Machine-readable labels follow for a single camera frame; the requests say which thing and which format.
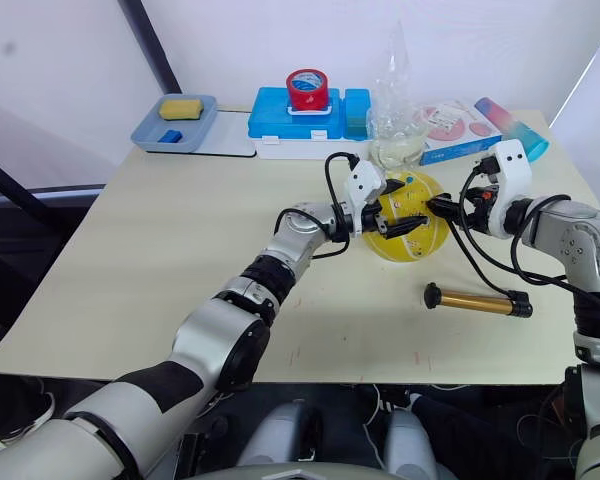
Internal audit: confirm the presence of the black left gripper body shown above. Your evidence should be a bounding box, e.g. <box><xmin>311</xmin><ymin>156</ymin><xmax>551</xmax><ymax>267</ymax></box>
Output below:
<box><xmin>353</xmin><ymin>199</ymin><xmax>389</xmax><ymax>236</ymax></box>

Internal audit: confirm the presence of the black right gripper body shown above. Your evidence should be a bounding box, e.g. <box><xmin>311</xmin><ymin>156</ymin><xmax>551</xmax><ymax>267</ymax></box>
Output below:
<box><xmin>452</xmin><ymin>187</ymin><xmax>496</xmax><ymax>232</ymax></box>

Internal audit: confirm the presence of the black pump hose with needle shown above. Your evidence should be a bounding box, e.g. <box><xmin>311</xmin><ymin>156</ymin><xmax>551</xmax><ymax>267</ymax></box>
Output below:
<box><xmin>427</xmin><ymin>198</ymin><xmax>519</xmax><ymax>299</ymax></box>

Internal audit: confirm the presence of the gold and black hand pump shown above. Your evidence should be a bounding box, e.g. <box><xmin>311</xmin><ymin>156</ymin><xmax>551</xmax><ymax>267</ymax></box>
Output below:
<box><xmin>423</xmin><ymin>282</ymin><xmax>534</xmax><ymax>319</ymax></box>

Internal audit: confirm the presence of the clear plastic bag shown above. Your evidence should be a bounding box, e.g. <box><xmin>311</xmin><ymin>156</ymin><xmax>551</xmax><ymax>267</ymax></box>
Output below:
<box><xmin>367</xmin><ymin>22</ymin><xmax>429</xmax><ymax>169</ymax></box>

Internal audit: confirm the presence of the pink and blue flat carton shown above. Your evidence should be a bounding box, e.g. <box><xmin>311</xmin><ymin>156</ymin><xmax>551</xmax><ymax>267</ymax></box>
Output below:
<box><xmin>419</xmin><ymin>98</ymin><xmax>504</xmax><ymax>166</ymax></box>

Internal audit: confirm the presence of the small light blue box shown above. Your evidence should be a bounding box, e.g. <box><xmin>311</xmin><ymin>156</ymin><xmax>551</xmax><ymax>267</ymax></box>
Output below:
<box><xmin>343</xmin><ymin>88</ymin><xmax>371</xmax><ymax>141</ymax></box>

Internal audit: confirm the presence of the pink-to-blue gradient cylinder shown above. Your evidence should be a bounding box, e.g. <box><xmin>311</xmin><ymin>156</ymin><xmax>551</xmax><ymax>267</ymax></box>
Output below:
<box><xmin>473</xmin><ymin>96</ymin><xmax>550</xmax><ymax>164</ymax></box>

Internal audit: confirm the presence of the red tape roll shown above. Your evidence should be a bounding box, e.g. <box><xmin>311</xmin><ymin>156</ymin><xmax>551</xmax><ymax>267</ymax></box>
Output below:
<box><xmin>285</xmin><ymin>68</ymin><xmax>330</xmax><ymax>114</ymax></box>

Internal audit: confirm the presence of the blue and white plastic case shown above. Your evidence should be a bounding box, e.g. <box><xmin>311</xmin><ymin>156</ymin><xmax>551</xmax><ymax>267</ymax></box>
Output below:
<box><xmin>248</xmin><ymin>87</ymin><xmax>374</xmax><ymax>160</ymax></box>

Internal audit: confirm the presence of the white flat board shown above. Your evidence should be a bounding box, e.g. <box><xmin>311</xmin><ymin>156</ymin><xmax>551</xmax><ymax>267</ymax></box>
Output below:
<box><xmin>147</xmin><ymin>107</ymin><xmax>257</xmax><ymax>159</ymax></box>

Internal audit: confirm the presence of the blue-grey plastic tray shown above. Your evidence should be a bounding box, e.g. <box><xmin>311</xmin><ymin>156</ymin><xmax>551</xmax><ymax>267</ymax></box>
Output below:
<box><xmin>130</xmin><ymin>93</ymin><xmax>219</xmax><ymax>154</ymax></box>

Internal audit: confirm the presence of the yellow sponge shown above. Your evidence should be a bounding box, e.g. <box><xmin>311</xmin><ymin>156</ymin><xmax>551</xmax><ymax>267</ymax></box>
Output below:
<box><xmin>158</xmin><ymin>98</ymin><xmax>204</xmax><ymax>122</ymax></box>

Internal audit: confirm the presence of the silver rounded robot leg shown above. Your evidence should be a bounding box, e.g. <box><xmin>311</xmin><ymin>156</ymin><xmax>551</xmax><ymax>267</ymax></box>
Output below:
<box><xmin>237</xmin><ymin>399</ymin><xmax>326</xmax><ymax>471</ymax></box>
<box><xmin>382</xmin><ymin>407</ymin><xmax>439</xmax><ymax>480</ymax></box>

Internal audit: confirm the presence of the grey robot torso edge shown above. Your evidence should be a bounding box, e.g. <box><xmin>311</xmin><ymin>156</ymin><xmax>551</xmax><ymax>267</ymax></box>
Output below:
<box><xmin>199</xmin><ymin>459</ymin><xmax>396</xmax><ymax>480</ymax></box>

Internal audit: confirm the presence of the black diagonal strut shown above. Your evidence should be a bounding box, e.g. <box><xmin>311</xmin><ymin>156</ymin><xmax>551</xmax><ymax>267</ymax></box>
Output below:
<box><xmin>0</xmin><ymin>149</ymin><xmax>56</xmax><ymax>229</ymax></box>

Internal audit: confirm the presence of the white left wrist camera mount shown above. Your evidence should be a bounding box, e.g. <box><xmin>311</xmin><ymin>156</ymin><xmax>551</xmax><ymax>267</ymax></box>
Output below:
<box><xmin>343</xmin><ymin>159</ymin><xmax>389</xmax><ymax>209</ymax></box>

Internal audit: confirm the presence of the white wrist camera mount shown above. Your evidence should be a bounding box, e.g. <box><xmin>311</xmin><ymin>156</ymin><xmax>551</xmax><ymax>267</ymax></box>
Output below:
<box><xmin>479</xmin><ymin>139</ymin><xmax>534</xmax><ymax>239</ymax></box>
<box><xmin>343</xmin><ymin>159</ymin><xmax>389</xmax><ymax>209</ymax></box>

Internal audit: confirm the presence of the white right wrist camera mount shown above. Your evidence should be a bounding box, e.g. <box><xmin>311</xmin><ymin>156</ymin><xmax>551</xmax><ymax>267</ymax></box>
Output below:
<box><xmin>479</xmin><ymin>139</ymin><xmax>534</xmax><ymax>239</ymax></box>

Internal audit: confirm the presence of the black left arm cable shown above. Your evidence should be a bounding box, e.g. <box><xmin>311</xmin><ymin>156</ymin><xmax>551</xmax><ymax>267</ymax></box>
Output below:
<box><xmin>276</xmin><ymin>152</ymin><xmax>362</xmax><ymax>260</ymax></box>

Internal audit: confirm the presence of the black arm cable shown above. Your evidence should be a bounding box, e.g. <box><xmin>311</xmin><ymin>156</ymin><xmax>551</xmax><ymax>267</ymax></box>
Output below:
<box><xmin>276</xmin><ymin>152</ymin><xmax>362</xmax><ymax>260</ymax></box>
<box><xmin>458</xmin><ymin>158</ymin><xmax>600</xmax><ymax>301</ymax></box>

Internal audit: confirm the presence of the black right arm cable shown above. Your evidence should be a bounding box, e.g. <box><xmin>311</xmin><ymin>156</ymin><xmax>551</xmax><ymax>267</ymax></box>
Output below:
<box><xmin>458</xmin><ymin>158</ymin><xmax>600</xmax><ymax>301</ymax></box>

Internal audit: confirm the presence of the white floor cable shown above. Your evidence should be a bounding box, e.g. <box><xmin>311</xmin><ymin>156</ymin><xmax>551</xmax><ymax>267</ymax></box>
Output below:
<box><xmin>362</xmin><ymin>383</ymin><xmax>396</xmax><ymax>471</ymax></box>

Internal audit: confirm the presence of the black frame pole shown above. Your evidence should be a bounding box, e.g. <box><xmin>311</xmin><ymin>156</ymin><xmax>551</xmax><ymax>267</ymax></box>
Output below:
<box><xmin>117</xmin><ymin>0</ymin><xmax>186</xmax><ymax>96</ymax></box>

